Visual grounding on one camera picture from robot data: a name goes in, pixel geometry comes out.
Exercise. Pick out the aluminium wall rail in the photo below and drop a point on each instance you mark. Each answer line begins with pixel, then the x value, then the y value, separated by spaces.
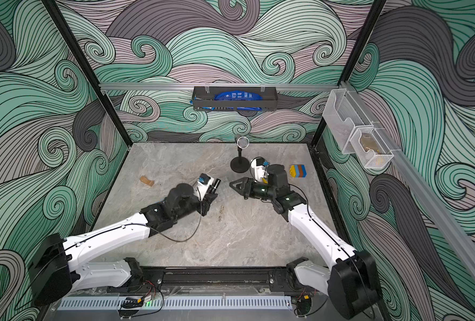
pixel 167 86

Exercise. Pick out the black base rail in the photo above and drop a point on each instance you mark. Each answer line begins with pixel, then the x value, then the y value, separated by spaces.
pixel 276 279

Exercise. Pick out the dark metal wall shelf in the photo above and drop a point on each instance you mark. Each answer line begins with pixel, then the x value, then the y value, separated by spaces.
pixel 202 99

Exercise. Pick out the white perforated cable tray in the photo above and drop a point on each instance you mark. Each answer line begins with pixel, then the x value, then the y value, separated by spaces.
pixel 181 303

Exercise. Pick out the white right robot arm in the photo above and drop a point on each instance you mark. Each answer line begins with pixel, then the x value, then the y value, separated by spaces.
pixel 350 277

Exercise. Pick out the small brown wooden block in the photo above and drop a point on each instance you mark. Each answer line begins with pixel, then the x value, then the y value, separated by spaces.
pixel 145 180

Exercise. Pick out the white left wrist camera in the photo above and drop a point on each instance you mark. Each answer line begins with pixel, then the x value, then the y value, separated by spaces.
pixel 204 186

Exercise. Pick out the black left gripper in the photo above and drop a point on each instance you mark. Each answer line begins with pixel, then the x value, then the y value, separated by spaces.
pixel 207 197

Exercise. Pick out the black lipstick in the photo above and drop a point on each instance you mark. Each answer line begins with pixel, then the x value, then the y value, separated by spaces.
pixel 215 185

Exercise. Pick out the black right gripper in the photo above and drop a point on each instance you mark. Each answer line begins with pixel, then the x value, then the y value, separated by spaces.
pixel 249 188

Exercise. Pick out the blue item in shelf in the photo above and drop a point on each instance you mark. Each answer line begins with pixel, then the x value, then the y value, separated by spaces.
pixel 237 95

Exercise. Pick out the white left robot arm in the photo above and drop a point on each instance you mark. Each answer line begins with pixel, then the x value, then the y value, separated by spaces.
pixel 63 265

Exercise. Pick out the multicolour toy brick stack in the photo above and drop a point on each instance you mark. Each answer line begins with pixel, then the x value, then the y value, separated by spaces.
pixel 297 171

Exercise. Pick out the black corner frame post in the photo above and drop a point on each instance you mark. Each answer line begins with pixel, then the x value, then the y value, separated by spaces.
pixel 365 31

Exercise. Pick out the right side aluminium rail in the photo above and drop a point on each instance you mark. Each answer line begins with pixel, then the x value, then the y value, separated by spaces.
pixel 453 233

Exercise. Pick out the small clear wall bin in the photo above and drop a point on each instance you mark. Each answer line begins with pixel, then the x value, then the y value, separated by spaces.
pixel 370 149

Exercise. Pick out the black microphone stand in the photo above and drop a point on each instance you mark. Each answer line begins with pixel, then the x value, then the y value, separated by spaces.
pixel 240 164

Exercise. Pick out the black left corner post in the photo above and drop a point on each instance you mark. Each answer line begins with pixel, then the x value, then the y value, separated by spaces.
pixel 61 24

